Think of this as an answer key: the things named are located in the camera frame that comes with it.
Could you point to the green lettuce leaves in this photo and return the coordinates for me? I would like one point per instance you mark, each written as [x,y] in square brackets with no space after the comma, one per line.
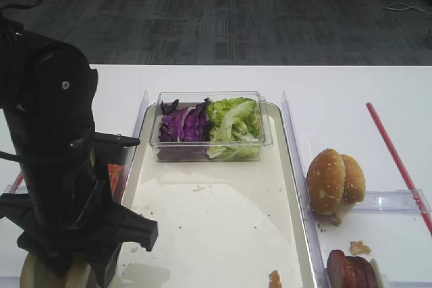
[234,120]

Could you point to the meat patty slice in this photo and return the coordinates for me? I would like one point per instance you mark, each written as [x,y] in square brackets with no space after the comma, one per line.
[370,275]
[335,268]
[354,274]

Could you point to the clear rail along tray left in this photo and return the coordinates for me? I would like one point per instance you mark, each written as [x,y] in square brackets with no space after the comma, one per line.
[123,178]

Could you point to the meat patty outer slice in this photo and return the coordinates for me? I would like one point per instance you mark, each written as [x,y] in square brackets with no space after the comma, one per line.
[335,268]

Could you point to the sesame bun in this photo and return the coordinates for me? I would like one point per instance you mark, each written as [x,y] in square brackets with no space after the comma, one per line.
[355,183]
[325,181]

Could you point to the clear cross rail at buns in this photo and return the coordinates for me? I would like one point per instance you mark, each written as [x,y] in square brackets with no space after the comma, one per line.
[398,201]

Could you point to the clear plastic salad container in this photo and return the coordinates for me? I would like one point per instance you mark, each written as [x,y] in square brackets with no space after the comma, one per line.
[197,151]

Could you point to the fried crumb on tray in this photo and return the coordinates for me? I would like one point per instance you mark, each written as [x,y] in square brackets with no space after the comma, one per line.
[274,280]

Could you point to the sesame bun top rear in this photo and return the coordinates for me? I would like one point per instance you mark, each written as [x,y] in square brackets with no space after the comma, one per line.
[355,183]

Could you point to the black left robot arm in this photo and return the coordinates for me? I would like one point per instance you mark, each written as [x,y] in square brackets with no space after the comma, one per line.
[47,88]

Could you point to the tomato slice front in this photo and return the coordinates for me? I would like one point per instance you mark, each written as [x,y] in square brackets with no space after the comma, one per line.
[115,173]

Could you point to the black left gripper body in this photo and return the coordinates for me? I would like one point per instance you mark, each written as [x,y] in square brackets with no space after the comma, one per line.
[99,240]

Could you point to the bun bottom slice in rack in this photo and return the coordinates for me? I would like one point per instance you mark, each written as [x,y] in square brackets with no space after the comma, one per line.
[36,274]

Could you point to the clear rail along tray right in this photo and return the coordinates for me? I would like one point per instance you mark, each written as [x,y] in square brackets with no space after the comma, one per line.
[309,222]

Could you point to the white pusher block at patties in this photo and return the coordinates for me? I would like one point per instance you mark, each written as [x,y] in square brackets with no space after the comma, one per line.
[382,280]

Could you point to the meat patty inner slice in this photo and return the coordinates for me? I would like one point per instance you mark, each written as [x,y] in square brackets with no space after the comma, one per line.
[370,275]

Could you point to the meat patty middle slice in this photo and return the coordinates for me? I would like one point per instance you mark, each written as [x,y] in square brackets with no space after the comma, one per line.
[354,274]

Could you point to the clear cross rail left side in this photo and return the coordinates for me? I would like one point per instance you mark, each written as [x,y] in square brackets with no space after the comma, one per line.
[13,191]

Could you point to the clear rail along tray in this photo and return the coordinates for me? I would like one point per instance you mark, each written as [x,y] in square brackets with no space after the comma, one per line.
[123,178]
[309,222]

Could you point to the right red divider strip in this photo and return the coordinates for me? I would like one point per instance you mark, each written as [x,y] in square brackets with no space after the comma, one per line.
[398,163]

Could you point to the fried crumb on table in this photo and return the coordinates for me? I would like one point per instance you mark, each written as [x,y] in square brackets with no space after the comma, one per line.
[358,247]

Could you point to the sesame bun top front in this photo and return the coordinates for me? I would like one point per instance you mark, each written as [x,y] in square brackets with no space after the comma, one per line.
[325,181]

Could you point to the purple cabbage leaves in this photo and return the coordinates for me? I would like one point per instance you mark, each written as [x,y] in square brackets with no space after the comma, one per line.
[190,124]

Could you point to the white metal serving tray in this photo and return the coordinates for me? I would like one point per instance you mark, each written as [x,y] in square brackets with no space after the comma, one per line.
[221,224]

